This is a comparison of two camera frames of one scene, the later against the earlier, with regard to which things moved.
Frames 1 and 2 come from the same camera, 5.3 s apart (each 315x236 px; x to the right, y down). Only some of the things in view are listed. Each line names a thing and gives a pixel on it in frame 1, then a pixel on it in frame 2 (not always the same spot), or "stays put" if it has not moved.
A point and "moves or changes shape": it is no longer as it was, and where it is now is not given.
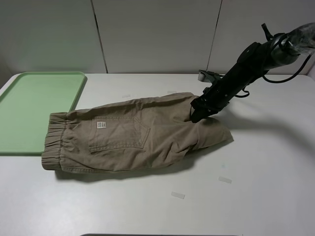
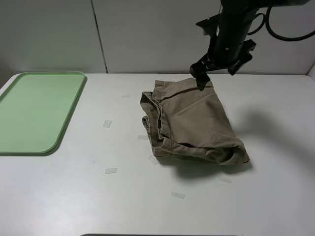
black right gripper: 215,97 to 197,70
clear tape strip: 178,195 stays put
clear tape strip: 225,179 stays put
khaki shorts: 147,134 moves or changes shape
